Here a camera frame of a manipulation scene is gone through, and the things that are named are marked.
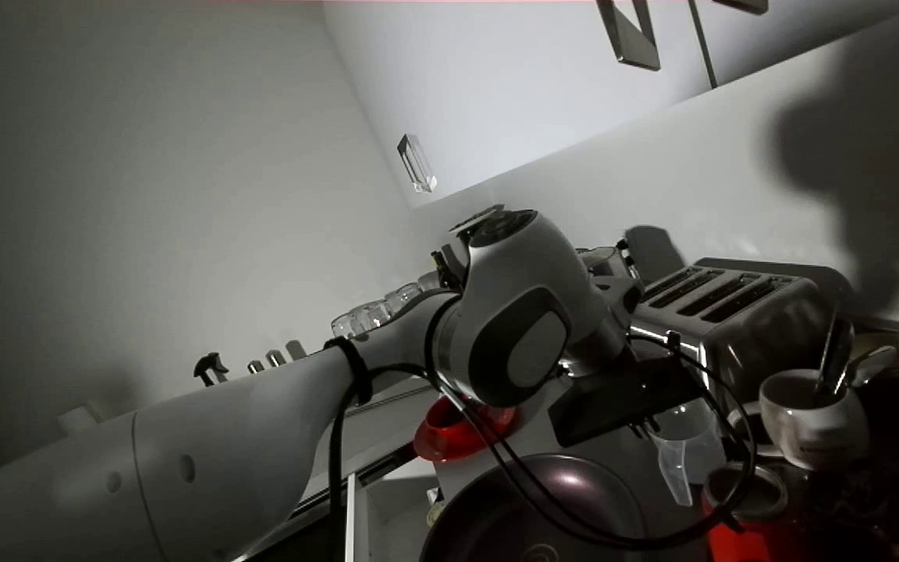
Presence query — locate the red bowl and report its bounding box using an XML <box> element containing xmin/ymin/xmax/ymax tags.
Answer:
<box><xmin>413</xmin><ymin>393</ymin><xmax>524</xmax><ymax>465</ymax></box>

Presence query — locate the white mug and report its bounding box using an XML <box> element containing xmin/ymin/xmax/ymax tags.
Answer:
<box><xmin>756</xmin><ymin>367</ymin><xmax>873</xmax><ymax>472</ymax></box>

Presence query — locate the dark frying pan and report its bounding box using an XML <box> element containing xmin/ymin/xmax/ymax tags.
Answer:
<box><xmin>415</xmin><ymin>448</ymin><xmax>710</xmax><ymax>562</ymax></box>

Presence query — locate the metal cabinet handle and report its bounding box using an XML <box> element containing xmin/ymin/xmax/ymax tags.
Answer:
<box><xmin>394</xmin><ymin>132</ymin><xmax>439</xmax><ymax>197</ymax></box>
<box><xmin>592</xmin><ymin>0</ymin><xmax>669</xmax><ymax>74</ymax></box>
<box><xmin>710</xmin><ymin>0</ymin><xmax>774</xmax><ymax>20</ymax></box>

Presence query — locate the white cabinet door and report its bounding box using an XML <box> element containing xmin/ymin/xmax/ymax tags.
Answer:
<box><xmin>692</xmin><ymin>0</ymin><xmax>899</xmax><ymax>88</ymax></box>
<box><xmin>524</xmin><ymin>0</ymin><xmax>722</xmax><ymax>161</ymax></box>
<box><xmin>318</xmin><ymin>0</ymin><xmax>546</xmax><ymax>212</ymax></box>

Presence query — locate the dark grey rounded container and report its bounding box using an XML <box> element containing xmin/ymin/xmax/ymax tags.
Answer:
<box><xmin>619</xmin><ymin>223</ymin><xmax>686</xmax><ymax>285</ymax></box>

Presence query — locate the white open drawer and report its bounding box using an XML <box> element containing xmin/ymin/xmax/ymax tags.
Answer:
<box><xmin>349</xmin><ymin>472</ymin><xmax>443</xmax><ymax>562</ymax></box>

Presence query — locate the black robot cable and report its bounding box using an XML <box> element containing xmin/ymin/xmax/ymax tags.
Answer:
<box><xmin>320</xmin><ymin>332</ymin><xmax>762</xmax><ymax>562</ymax></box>

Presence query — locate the silver electric kettle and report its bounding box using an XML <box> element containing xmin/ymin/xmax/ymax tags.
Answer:
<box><xmin>570</xmin><ymin>243</ymin><xmax>640</xmax><ymax>289</ymax></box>

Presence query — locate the red metal cup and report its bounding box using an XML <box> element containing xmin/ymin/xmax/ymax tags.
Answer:
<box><xmin>703</xmin><ymin>462</ymin><xmax>800</xmax><ymax>562</ymax></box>

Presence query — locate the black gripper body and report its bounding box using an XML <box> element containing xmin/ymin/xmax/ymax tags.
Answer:
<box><xmin>630</xmin><ymin>346</ymin><xmax>727</xmax><ymax>421</ymax></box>

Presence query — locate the metal spoon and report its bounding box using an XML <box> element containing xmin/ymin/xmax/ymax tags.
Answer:
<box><xmin>848</xmin><ymin>345</ymin><xmax>899</xmax><ymax>393</ymax></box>
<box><xmin>816</xmin><ymin>309</ymin><xmax>856</xmax><ymax>396</ymax></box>

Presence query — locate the silver toaster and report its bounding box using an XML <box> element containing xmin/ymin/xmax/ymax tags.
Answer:
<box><xmin>625</xmin><ymin>256</ymin><xmax>862</xmax><ymax>418</ymax></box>

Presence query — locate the clear pump bottle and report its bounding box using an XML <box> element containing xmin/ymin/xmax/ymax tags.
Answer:
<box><xmin>191</xmin><ymin>350</ymin><xmax>231</xmax><ymax>389</ymax></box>

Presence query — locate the clear drinking glass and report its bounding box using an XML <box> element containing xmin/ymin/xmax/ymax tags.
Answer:
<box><xmin>413</xmin><ymin>272</ymin><xmax>450</xmax><ymax>299</ymax></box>
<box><xmin>379</xmin><ymin>280</ymin><xmax>428</xmax><ymax>315</ymax></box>
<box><xmin>358</xmin><ymin>294</ymin><xmax>403</xmax><ymax>332</ymax></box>
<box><xmin>326</xmin><ymin>304</ymin><xmax>379</xmax><ymax>345</ymax></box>

